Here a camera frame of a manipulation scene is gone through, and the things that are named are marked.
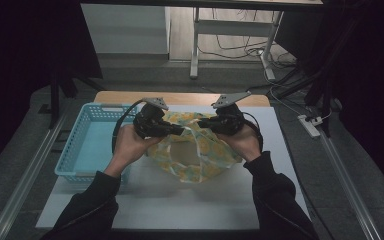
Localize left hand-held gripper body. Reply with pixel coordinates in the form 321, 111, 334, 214
132, 97, 171, 140

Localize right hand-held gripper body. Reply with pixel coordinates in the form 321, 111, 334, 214
210, 91, 253, 136

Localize light blue plastic basket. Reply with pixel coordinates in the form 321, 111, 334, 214
54, 102, 140, 185

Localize person's right hand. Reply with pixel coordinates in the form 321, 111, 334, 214
215, 122, 263, 164

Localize person's left hand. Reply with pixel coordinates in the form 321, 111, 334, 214
111, 123, 164, 178

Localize white table sheet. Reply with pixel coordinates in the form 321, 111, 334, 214
35, 103, 311, 231

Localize white power strip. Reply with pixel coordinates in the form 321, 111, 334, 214
297, 114, 324, 139

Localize white cabinet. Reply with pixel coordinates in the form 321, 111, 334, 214
80, 3, 171, 55

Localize black metal stand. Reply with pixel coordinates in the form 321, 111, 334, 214
39, 59, 108, 130
273, 13, 368, 138

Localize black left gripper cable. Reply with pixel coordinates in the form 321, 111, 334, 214
111, 99, 147, 155

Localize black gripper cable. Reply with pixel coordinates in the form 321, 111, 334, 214
111, 99, 147, 155
242, 111, 265, 152

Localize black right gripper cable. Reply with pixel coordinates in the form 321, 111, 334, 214
242, 111, 265, 152

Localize white floor cable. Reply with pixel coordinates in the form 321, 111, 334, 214
263, 64, 333, 122

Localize black floor cables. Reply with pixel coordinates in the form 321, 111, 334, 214
198, 8, 298, 69

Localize white desk frame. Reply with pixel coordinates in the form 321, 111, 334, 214
189, 6, 286, 81

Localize grey metal rail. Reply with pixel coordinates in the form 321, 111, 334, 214
0, 109, 70, 240
317, 131, 383, 240

